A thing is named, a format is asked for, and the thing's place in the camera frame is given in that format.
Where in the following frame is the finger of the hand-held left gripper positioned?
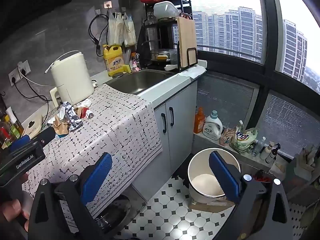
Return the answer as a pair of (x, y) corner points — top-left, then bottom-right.
(9, 134), (30, 153)
(37, 127), (55, 147)

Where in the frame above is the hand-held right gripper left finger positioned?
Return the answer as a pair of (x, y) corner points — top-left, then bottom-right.
(27, 152), (113, 240)

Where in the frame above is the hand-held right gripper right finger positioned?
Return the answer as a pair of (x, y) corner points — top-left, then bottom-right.
(209, 151), (297, 240)

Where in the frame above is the brown paper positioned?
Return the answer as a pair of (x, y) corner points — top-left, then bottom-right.
(47, 116), (71, 135)

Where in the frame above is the white round bin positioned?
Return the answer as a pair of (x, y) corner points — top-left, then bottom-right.
(187, 147), (242, 204)

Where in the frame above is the silver printed wrapper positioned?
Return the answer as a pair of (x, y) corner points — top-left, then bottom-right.
(58, 101), (76, 120)

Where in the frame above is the red and white wrapper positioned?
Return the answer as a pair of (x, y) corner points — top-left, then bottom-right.
(76, 106), (94, 119)

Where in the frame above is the person's left hand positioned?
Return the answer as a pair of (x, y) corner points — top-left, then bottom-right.
(0, 199), (31, 232)

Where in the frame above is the red label sauce bottle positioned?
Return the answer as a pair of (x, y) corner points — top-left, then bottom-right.
(0, 120), (12, 150)

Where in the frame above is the cooking oil bottle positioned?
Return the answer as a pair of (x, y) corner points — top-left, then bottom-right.
(4, 106), (24, 139)

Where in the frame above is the beige flat appliance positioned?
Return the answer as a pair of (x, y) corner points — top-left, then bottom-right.
(21, 115), (44, 139)

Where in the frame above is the brown cardboard sheet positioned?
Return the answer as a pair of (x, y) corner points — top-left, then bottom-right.
(189, 197), (237, 213)

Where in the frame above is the brown snack packet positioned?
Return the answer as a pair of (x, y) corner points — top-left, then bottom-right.
(219, 127), (235, 147)

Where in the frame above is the green refill pouch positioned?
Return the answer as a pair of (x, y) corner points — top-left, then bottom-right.
(229, 120), (259, 154)

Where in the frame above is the small white bottle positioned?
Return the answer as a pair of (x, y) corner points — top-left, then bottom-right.
(260, 141), (273, 160)

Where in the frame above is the white patterned tablecloth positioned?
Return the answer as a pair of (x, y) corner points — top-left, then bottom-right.
(21, 84), (163, 227)

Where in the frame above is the white laundry detergent bottle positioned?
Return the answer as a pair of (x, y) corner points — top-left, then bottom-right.
(202, 110), (223, 140)

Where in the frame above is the dark pump bottle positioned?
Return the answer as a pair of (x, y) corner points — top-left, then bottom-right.
(265, 142), (281, 164)

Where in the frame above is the orange cleaner bottle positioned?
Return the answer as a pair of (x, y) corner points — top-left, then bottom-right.
(194, 107), (205, 134)

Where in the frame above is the cream air fryer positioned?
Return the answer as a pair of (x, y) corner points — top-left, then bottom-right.
(49, 51), (95, 107)

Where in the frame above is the grey cabinet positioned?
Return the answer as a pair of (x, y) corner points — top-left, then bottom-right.
(131, 79), (198, 202)

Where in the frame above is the pale green storage holder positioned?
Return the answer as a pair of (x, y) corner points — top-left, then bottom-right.
(285, 145), (320, 182)

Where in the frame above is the yellow detergent bottle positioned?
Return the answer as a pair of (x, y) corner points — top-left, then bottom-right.
(103, 44), (123, 77)

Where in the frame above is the stainless steel sink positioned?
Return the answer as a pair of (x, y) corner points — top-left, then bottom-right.
(105, 70), (173, 95)

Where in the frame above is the white rag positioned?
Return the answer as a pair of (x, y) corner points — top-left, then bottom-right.
(178, 64), (207, 79)

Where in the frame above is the small pink label bottle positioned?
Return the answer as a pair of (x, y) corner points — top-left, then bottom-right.
(131, 52), (142, 72)

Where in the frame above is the hanging clear plastic packet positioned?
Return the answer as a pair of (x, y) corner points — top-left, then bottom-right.
(124, 14), (137, 47)
(108, 11), (125, 46)

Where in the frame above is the wooden cutting board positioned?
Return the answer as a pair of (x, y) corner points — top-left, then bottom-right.
(177, 15), (198, 68)

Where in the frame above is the wide grey high-rise building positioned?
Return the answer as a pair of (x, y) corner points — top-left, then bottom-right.
(192, 6), (263, 63)

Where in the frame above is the narrow grey high-rise building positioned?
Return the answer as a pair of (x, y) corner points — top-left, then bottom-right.
(282, 19), (308, 81)

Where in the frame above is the black dish rack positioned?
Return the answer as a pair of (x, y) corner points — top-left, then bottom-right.
(137, 0), (199, 73)

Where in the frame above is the clear glass jar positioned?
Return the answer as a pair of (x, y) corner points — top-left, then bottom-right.
(145, 11), (157, 26)

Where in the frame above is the white lidded container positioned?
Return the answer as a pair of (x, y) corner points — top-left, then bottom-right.
(153, 1), (180, 20)

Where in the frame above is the black power cable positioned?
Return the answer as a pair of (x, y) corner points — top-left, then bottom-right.
(14, 81), (50, 103)
(21, 72), (52, 125)

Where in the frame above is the white wall socket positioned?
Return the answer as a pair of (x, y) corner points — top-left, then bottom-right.
(17, 60), (32, 75)
(9, 70), (22, 86)

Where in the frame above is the white charging cable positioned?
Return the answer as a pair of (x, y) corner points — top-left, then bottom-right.
(19, 51), (83, 87)

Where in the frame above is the hanging black cable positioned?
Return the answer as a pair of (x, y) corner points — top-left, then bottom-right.
(89, 14), (110, 57)

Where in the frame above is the black window frame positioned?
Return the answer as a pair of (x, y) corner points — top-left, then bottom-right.
(195, 0), (320, 163)

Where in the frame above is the steel pot with yellow handle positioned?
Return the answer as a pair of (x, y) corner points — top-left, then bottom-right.
(150, 49), (176, 63)

